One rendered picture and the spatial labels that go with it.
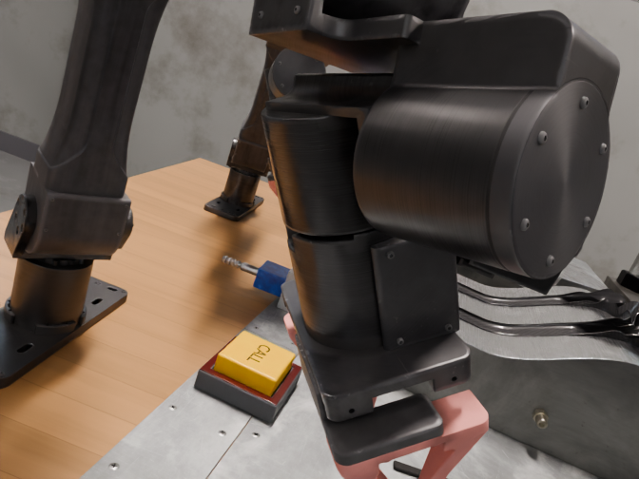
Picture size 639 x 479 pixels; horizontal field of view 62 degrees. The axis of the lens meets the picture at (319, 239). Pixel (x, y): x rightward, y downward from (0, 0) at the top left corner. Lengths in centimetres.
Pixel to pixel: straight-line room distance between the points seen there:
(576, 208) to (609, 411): 49
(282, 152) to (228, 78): 302
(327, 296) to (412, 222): 7
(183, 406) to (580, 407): 41
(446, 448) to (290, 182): 13
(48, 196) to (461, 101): 36
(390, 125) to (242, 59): 304
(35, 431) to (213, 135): 289
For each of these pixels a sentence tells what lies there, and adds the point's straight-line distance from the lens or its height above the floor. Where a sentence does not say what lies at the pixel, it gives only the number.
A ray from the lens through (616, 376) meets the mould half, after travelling 64.
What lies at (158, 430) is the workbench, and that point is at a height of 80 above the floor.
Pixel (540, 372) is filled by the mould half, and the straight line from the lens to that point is 63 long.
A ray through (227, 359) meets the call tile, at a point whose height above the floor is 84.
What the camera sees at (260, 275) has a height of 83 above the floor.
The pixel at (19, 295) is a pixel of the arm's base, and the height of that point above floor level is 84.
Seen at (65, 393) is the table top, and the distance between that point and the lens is 49.
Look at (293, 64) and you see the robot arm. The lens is 58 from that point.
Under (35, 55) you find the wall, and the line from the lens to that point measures 378.
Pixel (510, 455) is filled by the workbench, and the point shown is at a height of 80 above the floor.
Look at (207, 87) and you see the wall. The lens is 326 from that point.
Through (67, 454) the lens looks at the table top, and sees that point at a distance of 44.
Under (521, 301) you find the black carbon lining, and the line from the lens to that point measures 81.
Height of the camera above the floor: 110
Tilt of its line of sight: 17 degrees down
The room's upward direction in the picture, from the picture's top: 20 degrees clockwise
